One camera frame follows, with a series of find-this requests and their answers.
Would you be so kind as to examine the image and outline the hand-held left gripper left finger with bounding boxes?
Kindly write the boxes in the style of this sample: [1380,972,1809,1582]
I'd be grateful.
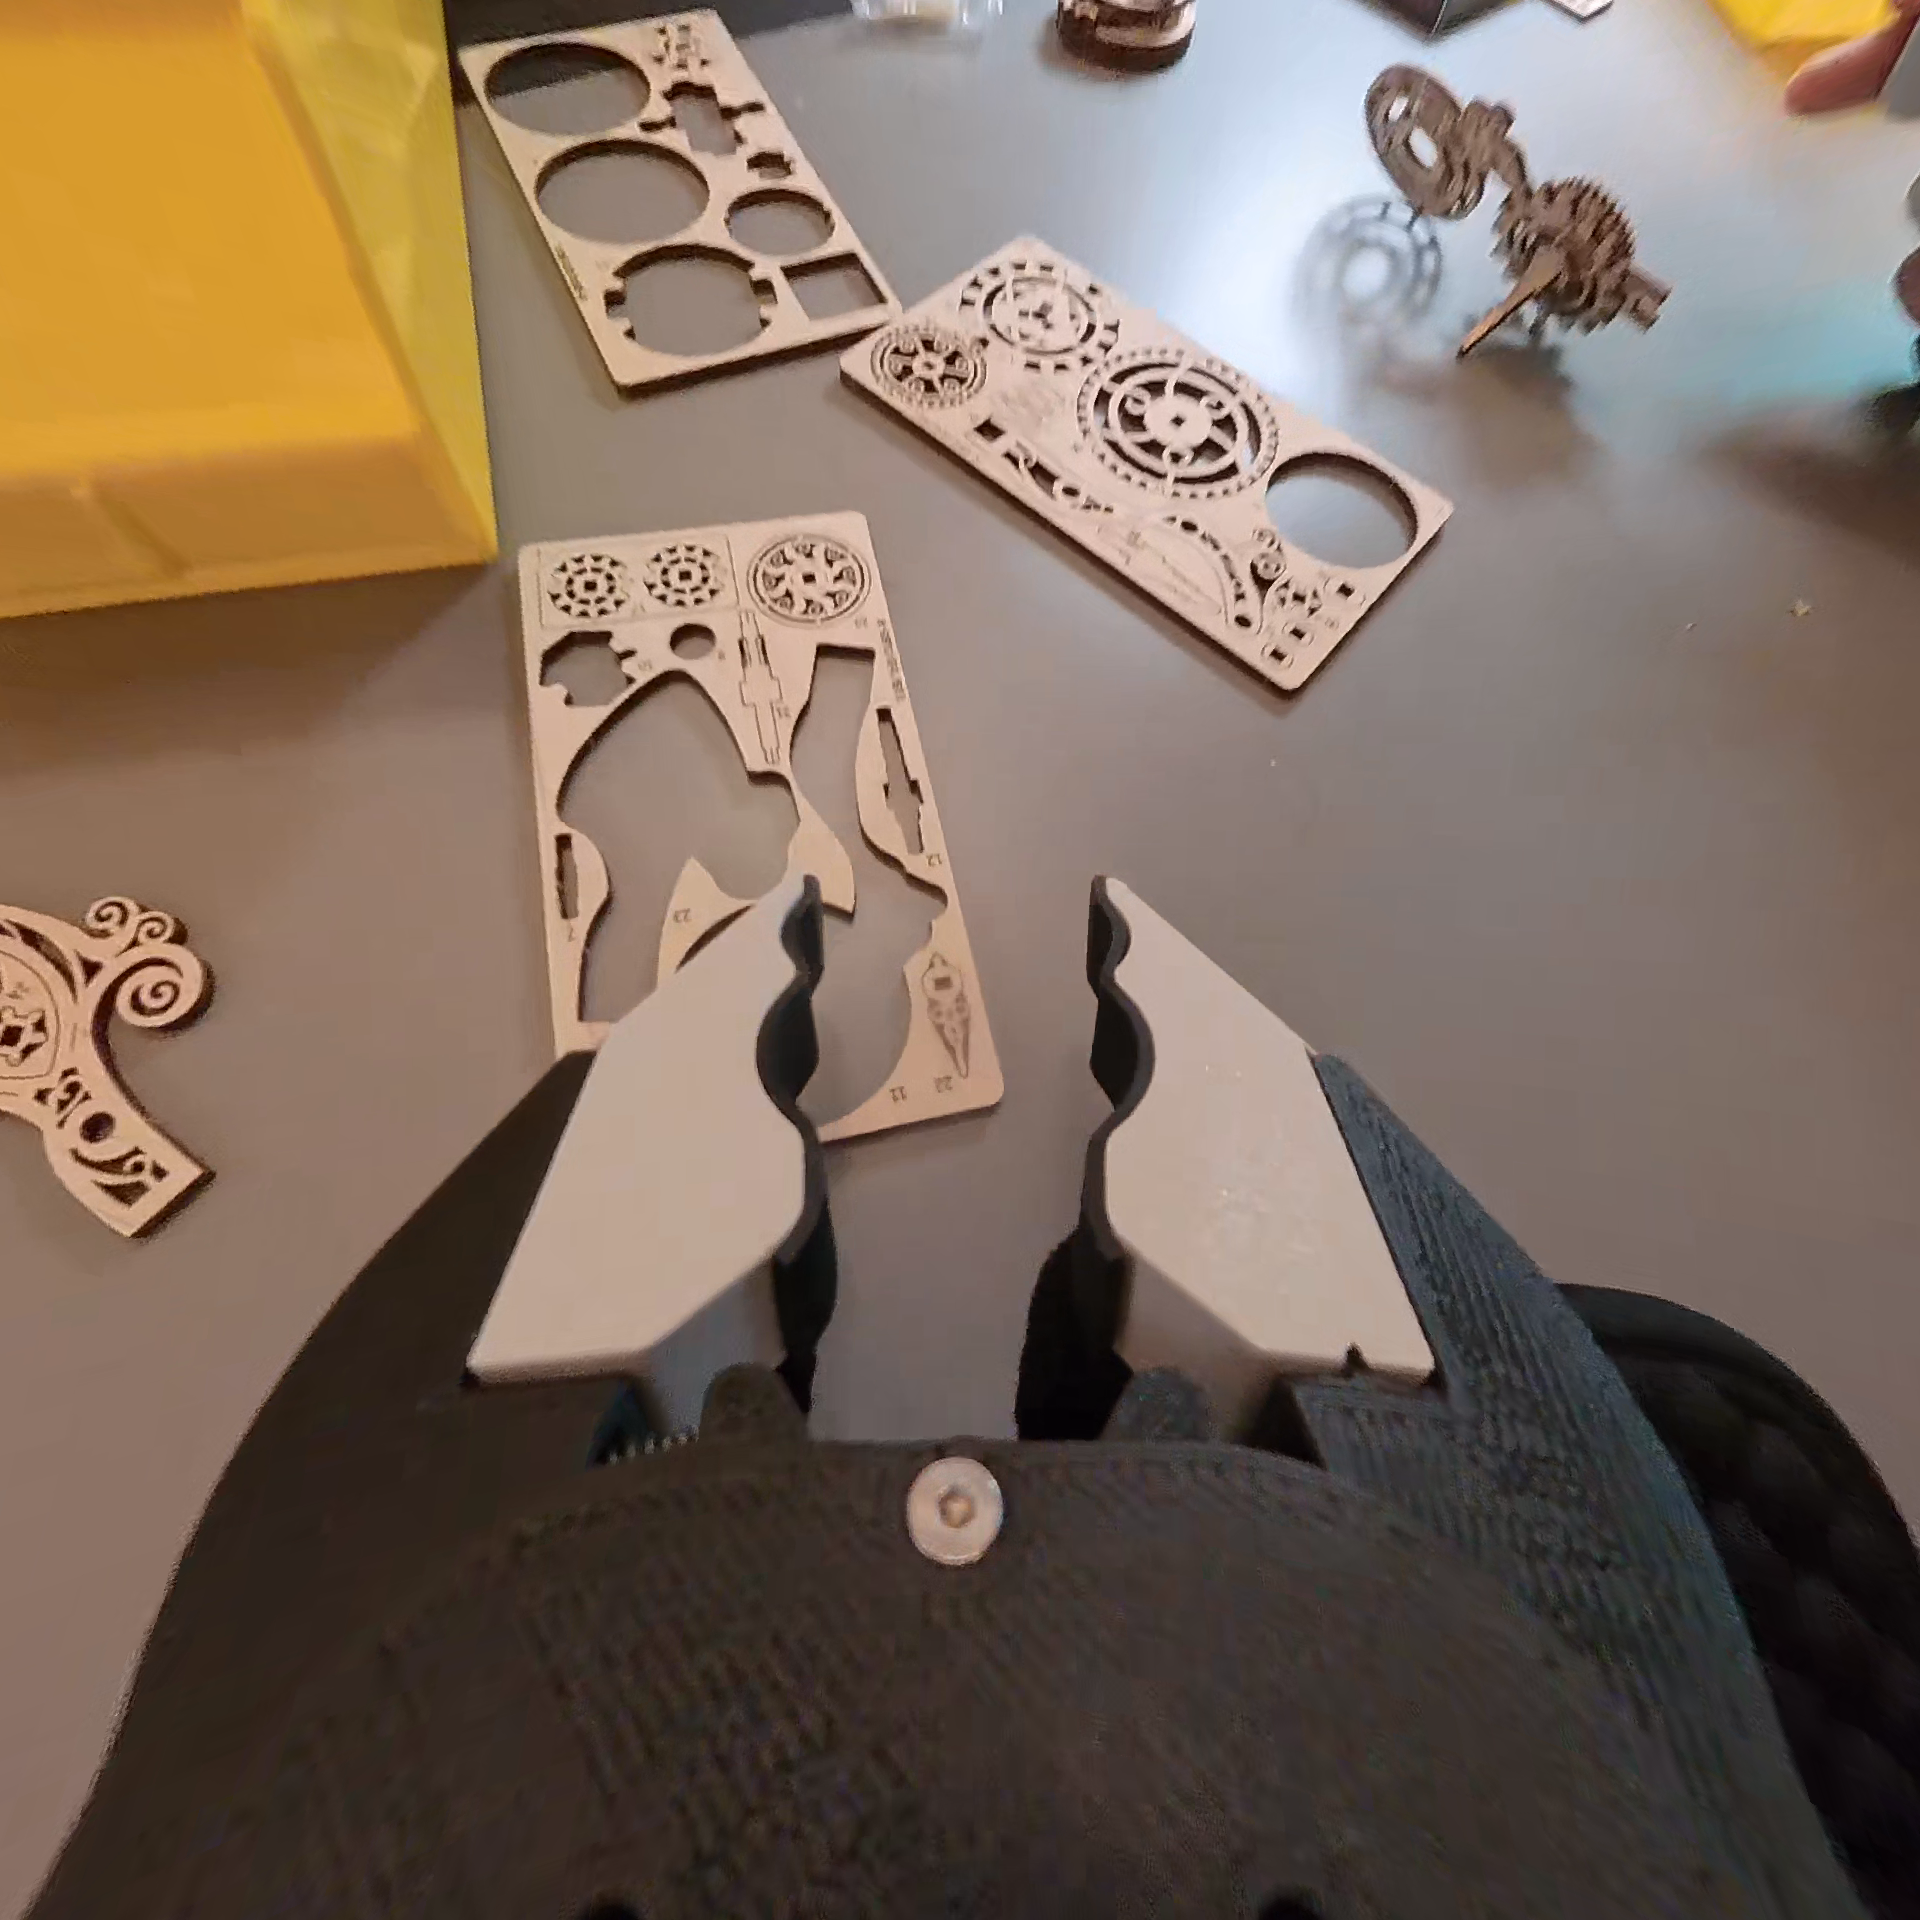
[465,874,837,1426]

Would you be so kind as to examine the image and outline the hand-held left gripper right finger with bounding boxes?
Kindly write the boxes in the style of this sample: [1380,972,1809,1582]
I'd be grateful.
[1017,874,1439,1433]

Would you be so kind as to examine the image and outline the wooden gear model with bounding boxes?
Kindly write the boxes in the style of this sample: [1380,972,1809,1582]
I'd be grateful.
[1362,65,1674,362]

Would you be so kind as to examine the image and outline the small yellow plastic bin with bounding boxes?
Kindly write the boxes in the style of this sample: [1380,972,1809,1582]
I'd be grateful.
[1711,0,1907,80]

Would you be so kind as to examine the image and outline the grey desk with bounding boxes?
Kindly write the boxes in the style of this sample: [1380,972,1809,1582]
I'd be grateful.
[0,0,1920,1920]

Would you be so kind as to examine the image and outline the person's right hand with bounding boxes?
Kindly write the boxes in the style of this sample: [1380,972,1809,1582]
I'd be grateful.
[1786,22,1920,116]

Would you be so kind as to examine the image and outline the ornate wooden scroll piece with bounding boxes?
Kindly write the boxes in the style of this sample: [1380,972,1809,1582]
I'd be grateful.
[0,896,215,1242]

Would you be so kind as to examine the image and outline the wooden puzzle sheet curved cutouts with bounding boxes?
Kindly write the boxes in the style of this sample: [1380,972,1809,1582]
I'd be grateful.
[517,509,1004,1150]

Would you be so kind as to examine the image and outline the black knit cloth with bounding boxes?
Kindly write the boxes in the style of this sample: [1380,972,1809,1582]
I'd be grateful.
[1559,1282,1920,1920]

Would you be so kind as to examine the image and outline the wooden puzzle sheet with gears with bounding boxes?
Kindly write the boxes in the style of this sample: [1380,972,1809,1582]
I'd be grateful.
[839,236,1456,694]

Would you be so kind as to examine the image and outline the wooden puzzle sheet round holes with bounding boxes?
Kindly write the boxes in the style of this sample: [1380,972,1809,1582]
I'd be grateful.
[457,12,903,395]

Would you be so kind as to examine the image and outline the large yellow plastic bin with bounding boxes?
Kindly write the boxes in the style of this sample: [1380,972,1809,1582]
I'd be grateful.
[0,0,500,620]

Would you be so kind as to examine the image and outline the round dark wooden part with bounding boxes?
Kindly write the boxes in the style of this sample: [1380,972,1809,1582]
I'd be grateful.
[1053,0,1199,74]

